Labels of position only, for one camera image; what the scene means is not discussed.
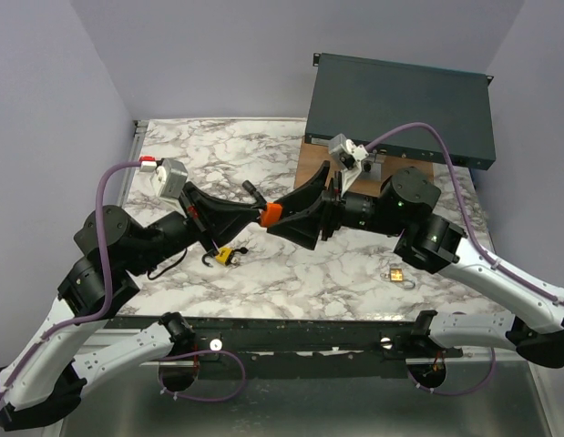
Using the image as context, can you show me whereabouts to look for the small brass padlock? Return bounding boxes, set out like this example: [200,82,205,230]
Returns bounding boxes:
[381,267,416,290]

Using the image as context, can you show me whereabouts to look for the purple cable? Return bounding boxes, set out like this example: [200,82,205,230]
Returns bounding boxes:
[365,121,564,396]
[0,159,247,427]

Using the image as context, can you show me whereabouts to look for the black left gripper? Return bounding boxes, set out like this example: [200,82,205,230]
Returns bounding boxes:
[128,180,263,276]

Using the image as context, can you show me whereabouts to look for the aluminium side rail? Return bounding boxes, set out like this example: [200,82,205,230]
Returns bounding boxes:
[116,119,149,207]

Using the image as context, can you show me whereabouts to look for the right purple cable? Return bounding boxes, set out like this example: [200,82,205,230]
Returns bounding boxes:
[365,121,564,396]

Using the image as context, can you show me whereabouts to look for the black table edge rail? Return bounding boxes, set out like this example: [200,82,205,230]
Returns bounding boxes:
[108,312,463,381]

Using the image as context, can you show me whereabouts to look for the yellow padlock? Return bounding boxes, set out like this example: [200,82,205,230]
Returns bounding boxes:
[201,247,235,268]

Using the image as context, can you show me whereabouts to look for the dark teal network switch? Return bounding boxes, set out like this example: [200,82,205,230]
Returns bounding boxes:
[304,53,497,170]

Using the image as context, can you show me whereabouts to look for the grey metal lock bracket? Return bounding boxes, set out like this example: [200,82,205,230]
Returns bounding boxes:
[359,151,385,182]

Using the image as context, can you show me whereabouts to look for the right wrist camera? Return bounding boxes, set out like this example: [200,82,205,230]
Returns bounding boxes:
[328,134,369,194]

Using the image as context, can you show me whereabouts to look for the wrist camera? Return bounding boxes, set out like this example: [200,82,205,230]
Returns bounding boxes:
[328,134,369,194]
[139,156,188,200]

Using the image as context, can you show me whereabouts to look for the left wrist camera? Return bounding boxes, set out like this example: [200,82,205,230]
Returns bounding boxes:
[139,156,188,200]

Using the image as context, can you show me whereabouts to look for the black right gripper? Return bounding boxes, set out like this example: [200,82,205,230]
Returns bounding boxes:
[266,161,405,250]

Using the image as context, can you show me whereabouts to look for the wooden board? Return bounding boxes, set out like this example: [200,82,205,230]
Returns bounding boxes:
[293,141,434,197]

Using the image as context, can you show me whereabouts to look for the orange padlock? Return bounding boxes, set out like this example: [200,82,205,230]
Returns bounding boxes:
[258,202,283,228]

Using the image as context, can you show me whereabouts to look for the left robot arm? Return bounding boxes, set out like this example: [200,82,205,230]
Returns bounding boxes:
[0,183,266,432]

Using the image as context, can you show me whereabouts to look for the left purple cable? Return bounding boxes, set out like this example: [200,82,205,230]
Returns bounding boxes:
[0,159,247,427]

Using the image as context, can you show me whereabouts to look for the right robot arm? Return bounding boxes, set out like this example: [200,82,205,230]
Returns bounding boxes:
[261,163,564,369]

